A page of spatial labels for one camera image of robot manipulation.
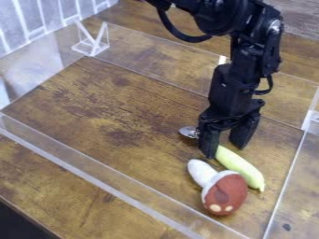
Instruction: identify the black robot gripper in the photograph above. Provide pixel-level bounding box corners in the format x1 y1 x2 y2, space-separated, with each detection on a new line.
197 63 264 159

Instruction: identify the green handled metal spoon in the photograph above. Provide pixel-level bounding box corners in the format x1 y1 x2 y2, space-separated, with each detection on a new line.
178 125 266 193

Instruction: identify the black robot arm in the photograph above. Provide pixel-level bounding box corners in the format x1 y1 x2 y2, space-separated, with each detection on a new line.
145 0 284 159

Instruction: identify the red cap toy mushroom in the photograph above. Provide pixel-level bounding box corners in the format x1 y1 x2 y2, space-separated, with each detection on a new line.
186 159 248 216

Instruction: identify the clear acrylic triangle bracket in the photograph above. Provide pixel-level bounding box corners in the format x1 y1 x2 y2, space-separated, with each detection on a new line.
70 21 109 57

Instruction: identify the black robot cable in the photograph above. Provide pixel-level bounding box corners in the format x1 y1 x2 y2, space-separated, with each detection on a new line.
156 6 216 44

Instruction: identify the clear acrylic enclosure wall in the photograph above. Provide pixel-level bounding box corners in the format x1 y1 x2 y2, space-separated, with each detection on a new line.
0 24 319 239

